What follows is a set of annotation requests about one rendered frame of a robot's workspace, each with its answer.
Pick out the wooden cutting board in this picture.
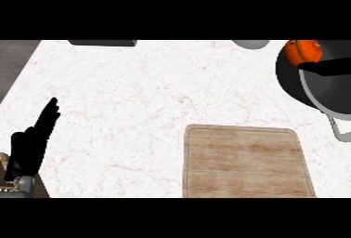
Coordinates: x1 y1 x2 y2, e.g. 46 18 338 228
181 124 318 199

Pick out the dark pot with grey rim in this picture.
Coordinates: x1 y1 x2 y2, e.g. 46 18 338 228
274 39 351 143

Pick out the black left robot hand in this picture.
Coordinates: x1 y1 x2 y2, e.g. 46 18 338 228
3 97 62 182

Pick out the grey round object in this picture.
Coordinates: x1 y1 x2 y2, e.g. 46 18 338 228
230 39 271 50

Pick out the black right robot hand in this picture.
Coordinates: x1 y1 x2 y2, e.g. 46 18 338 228
296 57 351 78

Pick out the orange squash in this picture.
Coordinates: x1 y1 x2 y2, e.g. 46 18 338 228
283 39 323 68

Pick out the dark grey flat object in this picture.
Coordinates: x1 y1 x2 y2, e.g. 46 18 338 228
68 39 139 47

